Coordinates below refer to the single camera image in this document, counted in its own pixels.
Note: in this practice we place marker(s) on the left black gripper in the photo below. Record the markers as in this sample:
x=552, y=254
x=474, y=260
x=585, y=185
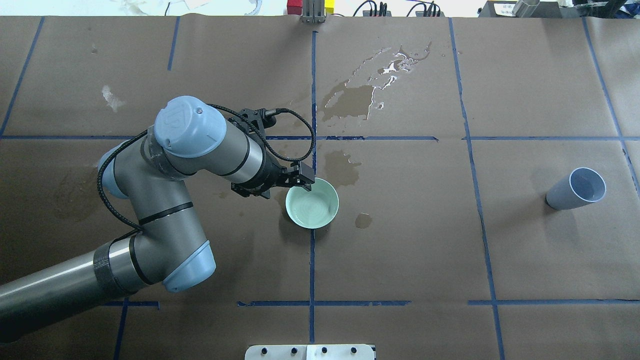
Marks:
x=274, y=174

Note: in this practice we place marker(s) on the light green ceramic bowl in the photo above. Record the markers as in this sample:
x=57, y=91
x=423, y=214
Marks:
x=315, y=208

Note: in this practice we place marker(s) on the blue plastic cup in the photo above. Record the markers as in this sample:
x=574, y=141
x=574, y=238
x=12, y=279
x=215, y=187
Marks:
x=583, y=186

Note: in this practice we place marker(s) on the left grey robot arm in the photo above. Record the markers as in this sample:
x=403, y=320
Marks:
x=141, y=182

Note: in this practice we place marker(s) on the red block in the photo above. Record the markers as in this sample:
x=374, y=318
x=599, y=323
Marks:
x=294, y=7

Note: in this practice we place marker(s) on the yellow block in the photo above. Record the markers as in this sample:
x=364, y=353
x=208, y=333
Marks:
x=329, y=6

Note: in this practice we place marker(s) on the dark metal stand block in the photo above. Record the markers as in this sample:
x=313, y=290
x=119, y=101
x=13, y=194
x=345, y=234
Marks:
x=553, y=9

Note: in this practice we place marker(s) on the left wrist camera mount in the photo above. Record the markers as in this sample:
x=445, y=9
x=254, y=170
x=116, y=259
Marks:
x=256, y=120

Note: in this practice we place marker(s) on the aluminium frame post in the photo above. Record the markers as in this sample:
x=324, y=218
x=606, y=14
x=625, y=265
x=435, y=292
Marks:
x=313, y=11

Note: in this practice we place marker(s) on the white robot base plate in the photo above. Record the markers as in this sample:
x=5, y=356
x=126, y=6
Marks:
x=357, y=351

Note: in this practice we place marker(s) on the black connector with cables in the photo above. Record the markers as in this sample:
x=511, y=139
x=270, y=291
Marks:
x=373, y=9

